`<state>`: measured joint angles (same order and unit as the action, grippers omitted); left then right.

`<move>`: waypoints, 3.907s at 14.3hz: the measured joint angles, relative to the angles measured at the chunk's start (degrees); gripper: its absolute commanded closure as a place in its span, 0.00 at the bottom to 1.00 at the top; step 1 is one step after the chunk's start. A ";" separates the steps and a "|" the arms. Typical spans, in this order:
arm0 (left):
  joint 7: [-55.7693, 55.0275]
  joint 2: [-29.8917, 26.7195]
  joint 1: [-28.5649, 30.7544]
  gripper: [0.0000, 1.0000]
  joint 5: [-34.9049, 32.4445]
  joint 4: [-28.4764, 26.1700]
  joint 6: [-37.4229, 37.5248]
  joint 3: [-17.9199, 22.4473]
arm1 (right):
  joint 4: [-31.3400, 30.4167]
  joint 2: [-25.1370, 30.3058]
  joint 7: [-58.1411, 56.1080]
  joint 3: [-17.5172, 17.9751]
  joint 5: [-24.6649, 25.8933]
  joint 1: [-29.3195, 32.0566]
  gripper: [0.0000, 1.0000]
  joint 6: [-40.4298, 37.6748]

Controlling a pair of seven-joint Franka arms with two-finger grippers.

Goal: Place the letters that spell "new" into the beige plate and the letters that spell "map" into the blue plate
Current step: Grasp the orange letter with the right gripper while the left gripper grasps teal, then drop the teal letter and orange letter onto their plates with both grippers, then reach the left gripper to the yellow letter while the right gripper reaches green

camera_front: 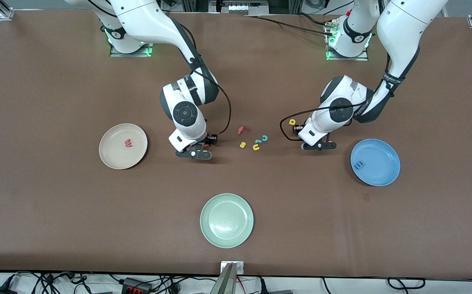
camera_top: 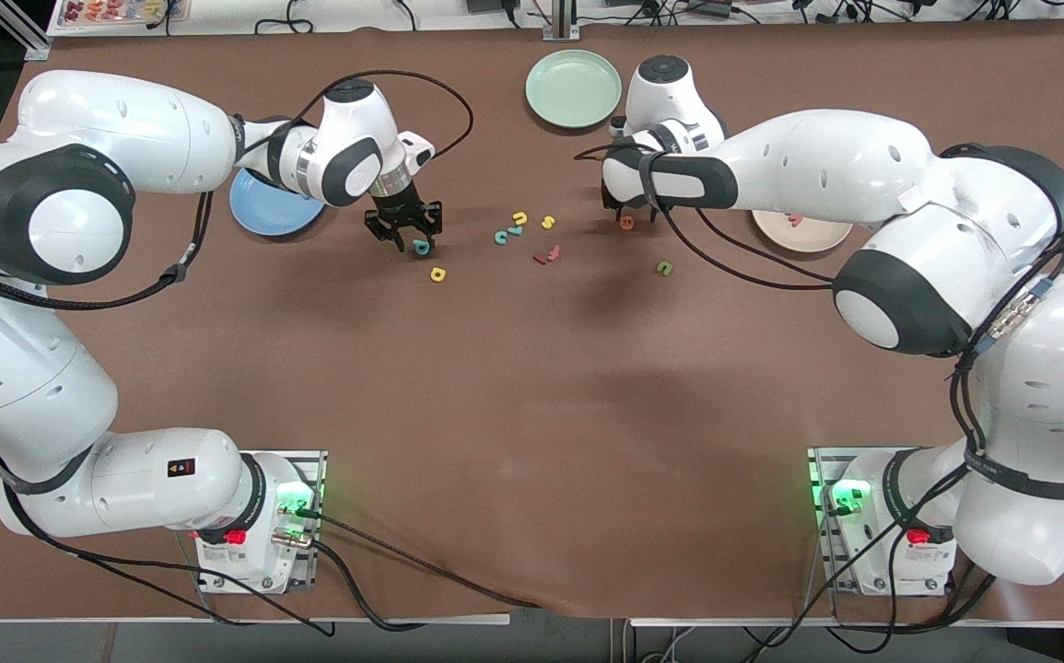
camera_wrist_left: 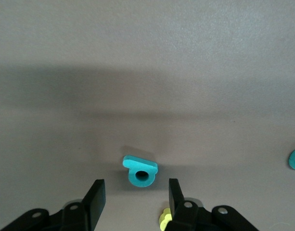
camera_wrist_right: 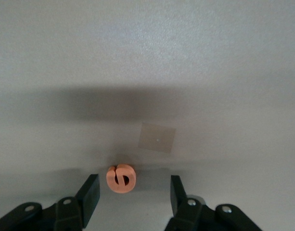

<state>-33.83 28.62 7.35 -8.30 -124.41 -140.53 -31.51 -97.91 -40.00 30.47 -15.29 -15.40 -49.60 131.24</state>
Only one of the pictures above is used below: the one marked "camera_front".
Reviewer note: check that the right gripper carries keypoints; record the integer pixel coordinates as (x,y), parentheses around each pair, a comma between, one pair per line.
(210,140)

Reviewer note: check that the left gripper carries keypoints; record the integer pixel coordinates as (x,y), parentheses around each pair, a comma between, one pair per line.
(298,130)

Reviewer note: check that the blue foam letter m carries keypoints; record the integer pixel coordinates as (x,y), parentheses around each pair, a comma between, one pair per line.
(359,165)

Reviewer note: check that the red foam letter w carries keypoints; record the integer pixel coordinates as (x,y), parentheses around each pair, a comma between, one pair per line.
(128,143)

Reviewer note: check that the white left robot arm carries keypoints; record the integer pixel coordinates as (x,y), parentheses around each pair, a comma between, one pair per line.
(407,24)

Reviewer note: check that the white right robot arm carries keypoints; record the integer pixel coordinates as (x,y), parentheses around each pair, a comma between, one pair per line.
(146,20)

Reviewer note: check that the red foam letter f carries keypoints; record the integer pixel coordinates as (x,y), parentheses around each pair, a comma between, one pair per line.
(242,130)

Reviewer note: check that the green plate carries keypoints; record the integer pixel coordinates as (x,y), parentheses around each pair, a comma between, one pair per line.
(227,220)

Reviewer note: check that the blue plate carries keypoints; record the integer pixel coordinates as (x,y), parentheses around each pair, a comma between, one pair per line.
(381,163)

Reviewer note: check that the brown plate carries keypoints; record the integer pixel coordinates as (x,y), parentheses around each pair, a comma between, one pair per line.
(117,157)

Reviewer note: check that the silver electronics box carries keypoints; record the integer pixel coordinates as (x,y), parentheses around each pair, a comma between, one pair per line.
(244,7)

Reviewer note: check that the black plug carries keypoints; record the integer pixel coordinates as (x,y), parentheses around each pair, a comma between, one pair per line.
(261,286)

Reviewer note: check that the black orange power strip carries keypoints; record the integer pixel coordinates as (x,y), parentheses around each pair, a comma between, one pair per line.
(135,286)

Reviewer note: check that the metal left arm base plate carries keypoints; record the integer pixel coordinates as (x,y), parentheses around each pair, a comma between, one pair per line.
(363,57)

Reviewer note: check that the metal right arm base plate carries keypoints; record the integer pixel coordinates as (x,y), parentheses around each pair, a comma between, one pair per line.
(151,51)

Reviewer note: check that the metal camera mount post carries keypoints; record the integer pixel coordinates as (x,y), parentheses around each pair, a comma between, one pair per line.
(229,277)

